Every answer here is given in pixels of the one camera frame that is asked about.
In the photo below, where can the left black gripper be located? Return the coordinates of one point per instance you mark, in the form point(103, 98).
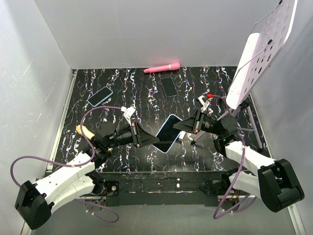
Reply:
point(140, 137)

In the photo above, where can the toy figure with blue body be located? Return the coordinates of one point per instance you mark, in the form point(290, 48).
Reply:
point(181, 136)

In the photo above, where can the pink microphone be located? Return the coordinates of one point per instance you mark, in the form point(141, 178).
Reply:
point(169, 67)

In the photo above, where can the aluminium frame rail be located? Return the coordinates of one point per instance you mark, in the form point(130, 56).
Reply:
point(25, 228)

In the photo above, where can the blue cased phone on table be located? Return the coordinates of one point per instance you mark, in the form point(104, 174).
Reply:
point(100, 96)

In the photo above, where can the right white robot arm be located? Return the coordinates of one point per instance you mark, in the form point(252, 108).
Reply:
point(273, 181)

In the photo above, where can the black phone on table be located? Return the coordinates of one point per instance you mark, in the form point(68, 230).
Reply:
point(169, 87)

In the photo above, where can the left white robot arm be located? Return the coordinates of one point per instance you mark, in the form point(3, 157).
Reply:
point(37, 201)

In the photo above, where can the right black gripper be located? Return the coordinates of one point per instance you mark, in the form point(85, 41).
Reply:
point(192, 124)

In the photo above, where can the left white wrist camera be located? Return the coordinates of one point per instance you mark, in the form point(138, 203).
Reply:
point(127, 113)

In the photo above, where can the beige wooden toy piece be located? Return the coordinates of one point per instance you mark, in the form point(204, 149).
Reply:
point(91, 137)

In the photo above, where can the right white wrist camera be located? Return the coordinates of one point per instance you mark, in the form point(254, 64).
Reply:
point(204, 101)

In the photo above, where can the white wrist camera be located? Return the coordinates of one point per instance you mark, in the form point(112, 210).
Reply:
point(127, 113)
point(204, 101)

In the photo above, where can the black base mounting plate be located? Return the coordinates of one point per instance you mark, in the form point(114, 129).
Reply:
point(161, 188)

